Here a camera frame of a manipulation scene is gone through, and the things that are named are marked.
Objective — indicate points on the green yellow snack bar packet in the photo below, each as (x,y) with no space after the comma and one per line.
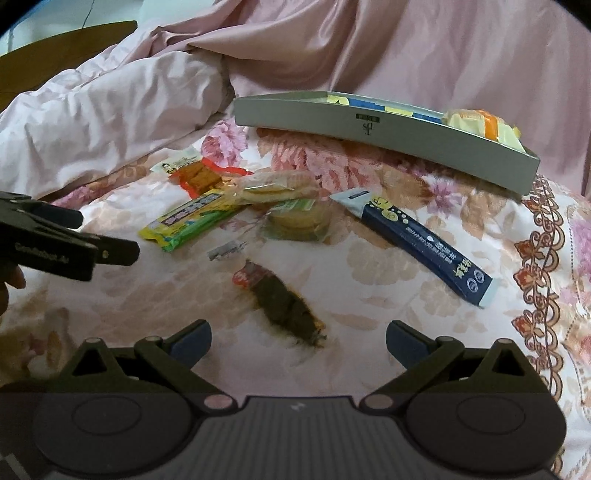
(194,217)

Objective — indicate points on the clear rice cracker packet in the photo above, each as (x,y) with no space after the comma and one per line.
(277,187)

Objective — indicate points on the dark green seaweed packet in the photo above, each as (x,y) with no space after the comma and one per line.
(281,304)

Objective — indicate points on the floral bed sheet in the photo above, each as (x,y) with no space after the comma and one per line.
(392,286)

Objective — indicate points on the person's left hand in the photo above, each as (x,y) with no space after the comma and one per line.
(10,278)

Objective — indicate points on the dark blue stick packet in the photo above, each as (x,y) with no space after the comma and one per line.
(425,240)

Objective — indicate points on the orange dried tofu packet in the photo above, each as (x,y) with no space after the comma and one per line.
(201,175)

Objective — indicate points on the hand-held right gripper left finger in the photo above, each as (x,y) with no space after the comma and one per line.
(191,344)

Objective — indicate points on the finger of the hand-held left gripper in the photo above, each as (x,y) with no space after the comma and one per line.
(117,254)
(60,217)

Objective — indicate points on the yellow and blue wrapper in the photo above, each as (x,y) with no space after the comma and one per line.
(388,107)

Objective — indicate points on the pale pink quilt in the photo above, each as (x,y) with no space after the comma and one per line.
(106,110)

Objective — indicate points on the small clear wrapper scrap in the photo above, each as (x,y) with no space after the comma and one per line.
(226,250)

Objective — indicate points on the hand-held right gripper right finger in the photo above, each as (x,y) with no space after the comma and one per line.
(406,344)

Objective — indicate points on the clear round cracker pack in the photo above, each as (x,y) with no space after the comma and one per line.
(298,221)

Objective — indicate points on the large cream orange cracker packet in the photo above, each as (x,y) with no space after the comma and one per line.
(480,124)

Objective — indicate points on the brown wooden headboard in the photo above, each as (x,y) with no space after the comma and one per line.
(51,50)

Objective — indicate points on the grey shallow cardboard box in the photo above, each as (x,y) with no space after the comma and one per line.
(392,143)

